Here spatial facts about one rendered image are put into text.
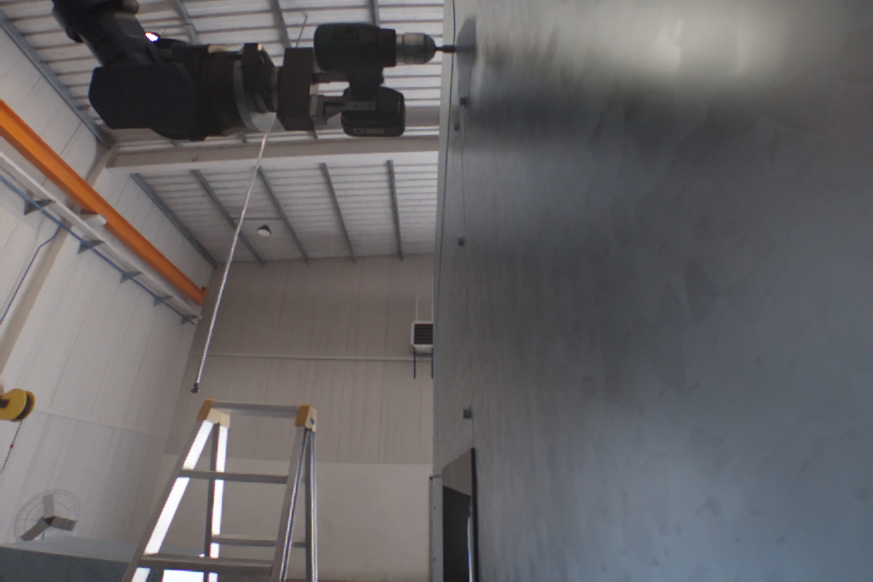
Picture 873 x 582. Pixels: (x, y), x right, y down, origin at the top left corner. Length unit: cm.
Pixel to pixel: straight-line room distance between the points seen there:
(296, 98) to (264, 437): 1085
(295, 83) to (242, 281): 1233
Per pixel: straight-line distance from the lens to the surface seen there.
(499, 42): 22
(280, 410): 145
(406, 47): 61
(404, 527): 1062
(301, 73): 72
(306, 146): 834
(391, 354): 1104
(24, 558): 374
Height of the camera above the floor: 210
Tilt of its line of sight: 30 degrees up
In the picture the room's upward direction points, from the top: straight up
